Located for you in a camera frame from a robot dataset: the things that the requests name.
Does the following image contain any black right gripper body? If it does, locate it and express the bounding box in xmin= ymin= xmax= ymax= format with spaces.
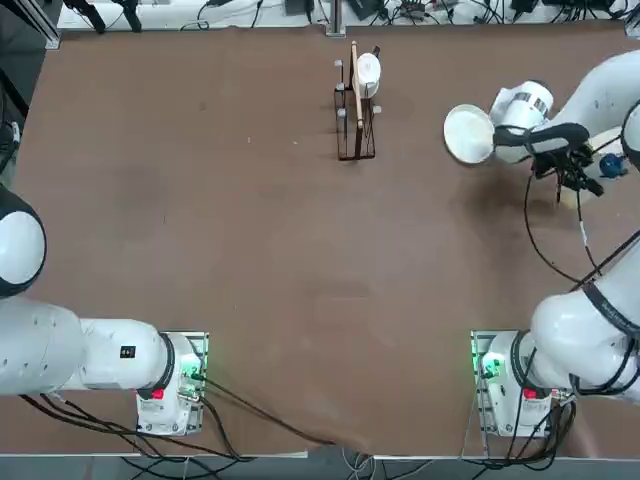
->
xmin=532 ymin=148 xmax=577 ymax=182

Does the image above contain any aluminium profile post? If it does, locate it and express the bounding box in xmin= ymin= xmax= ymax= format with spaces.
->
xmin=325 ymin=0 xmax=347 ymax=37

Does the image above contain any black power adapter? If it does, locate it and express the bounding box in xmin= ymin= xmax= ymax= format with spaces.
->
xmin=349 ymin=0 xmax=389 ymax=21

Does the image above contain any transparent sauce bottle blue cap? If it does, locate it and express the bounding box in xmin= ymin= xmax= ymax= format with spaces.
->
xmin=597 ymin=153 xmax=629 ymax=180

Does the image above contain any black tripod leg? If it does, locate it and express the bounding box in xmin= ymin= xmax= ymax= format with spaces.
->
xmin=117 ymin=0 xmax=144 ymax=32
xmin=64 ymin=0 xmax=107 ymax=35

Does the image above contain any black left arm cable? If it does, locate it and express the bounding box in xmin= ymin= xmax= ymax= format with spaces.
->
xmin=197 ymin=374 xmax=371 ymax=451

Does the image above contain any aluminium profile rail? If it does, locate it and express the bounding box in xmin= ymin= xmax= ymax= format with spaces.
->
xmin=9 ymin=0 xmax=62 ymax=50

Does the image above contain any black wire cup rack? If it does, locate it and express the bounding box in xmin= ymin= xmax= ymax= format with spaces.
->
xmin=332 ymin=40 xmax=384 ymax=162

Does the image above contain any white round plate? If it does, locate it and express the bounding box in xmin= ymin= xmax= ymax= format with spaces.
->
xmin=443 ymin=103 xmax=497 ymax=165

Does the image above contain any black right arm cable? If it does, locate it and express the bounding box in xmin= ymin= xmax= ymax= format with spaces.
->
xmin=522 ymin=164 xmax=640 ymax=296

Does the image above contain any white mug black handle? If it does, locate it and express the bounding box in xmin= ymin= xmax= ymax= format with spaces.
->
xmin=353 ymin=45 xmax=384 ymax=100

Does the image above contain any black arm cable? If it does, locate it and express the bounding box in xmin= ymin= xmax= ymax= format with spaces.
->
xmin=522 ymin=164 xmax=640 ymax=296
xmin=197 ymin=374 xmax=371 ymax=451

